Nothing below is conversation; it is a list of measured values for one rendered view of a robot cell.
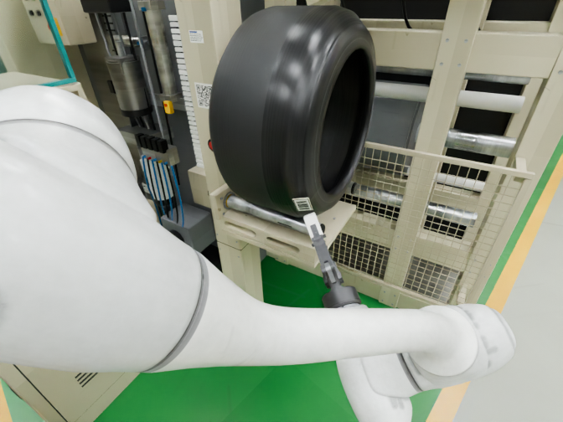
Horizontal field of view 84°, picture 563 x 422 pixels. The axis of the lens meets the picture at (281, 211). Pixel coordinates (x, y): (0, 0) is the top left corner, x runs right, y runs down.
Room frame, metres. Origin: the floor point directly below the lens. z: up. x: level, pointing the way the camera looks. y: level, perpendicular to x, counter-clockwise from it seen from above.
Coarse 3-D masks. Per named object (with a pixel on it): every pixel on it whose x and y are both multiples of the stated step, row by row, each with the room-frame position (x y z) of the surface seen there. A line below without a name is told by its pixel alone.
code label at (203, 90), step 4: (196, 84) 1.00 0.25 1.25; (200, 84) 0.99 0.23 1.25; (204, 84) 0.98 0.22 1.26; (208, 84) 0.98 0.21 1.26; (196, 88) 1.00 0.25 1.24; (200, 88) 0.99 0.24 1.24; (204, 88) 0.99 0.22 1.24; (208, 88) 0.98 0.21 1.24; (196, 92) 1.01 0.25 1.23; (200, 92) 1.00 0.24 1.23; (204, 92) 0.99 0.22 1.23; (208, 92) 0.98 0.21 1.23; (200, 96) 1.00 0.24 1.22; (204, 96) 0.99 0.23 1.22; (208, 96) 0.98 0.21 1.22; (200, 100) 1.00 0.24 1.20; (204, 100) 0.99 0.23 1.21; (208, 100) 0.98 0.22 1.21; (200, 104) 1.00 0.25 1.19; (204, 104) 0.99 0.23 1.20; (208, 104) 0.98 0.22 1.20; (208, 108) 0.99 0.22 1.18
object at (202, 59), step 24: (192, 0) 0.99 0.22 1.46; (216, 0) 0.98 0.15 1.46; (192, 24) 0.99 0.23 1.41; (216, 24) 0.97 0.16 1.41; (192, 48) 1.00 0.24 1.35; (216, 48) 0.96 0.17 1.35; (192, 72) 1.01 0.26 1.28; (192, 96) 1.02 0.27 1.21; (216, 168) 0.99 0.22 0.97; (216, 240) 1.02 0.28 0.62; (240, 240) 0.96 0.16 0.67; (240, 264) 0.96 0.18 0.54; (240, 288) 0.97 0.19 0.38
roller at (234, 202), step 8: (232, 200) 0.87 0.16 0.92; (240, 200) 0.86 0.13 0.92; (240, 208) 0.84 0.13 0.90; (248, 208) 0.83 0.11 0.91; (256, 208) 0.82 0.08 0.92; (264, 208) 0.81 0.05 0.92; (256, 216) 0.81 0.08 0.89; (264, 216) 0.79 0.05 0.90; (272, 216) 0.78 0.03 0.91; (280, 216) 0.77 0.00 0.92; (288, 216) 0.76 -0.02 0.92; (280, 224) 0.77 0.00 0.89; (288, 224) 0.75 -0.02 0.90; (296, 224) 0.74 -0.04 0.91; (304, 224) 0.73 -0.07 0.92; (320, 224) 0.72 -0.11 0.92; (304, 232) 0.72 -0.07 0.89
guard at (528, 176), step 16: (368, 144) 1.12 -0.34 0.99; (448, 160) 0.97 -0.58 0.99; (464, 160) 0.96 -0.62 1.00; (416, 176) 1.03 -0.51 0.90; (512, 176) 0.88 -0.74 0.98; (528, 176) 0.85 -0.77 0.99; (368, 192) 1.11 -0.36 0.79; (432, 192) 0.99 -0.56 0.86; (384, 208) 1.07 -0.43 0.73; (432, 208) 0.98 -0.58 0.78; (512, 208) 0.85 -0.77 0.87; (496, 224) 0.87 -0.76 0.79; (496, 240) 0.85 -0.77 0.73; (352, 272) 1.11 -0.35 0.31; (400, 272) 1.00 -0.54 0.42; (432, 272) 0.94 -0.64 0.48; (480, 272) 0.86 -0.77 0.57; (400, 288) 1.00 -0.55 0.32; (432, 304) 0.91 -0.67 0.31
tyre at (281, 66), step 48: (240, 48) 0.78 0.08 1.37; (288, 48) 0.72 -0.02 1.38; (336, 48) 0.74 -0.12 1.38; (240, 96) 0.71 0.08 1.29; (288, 96) 0.65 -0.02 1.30; (336, 96) 1.13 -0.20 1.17; (240, 144) 0.68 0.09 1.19; (288, 144) 0.63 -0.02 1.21; (336, 144) 1.07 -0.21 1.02; (240, 192) 0.73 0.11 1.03; (288, 192) 0.63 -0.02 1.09; (336, 192) 0.80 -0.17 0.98
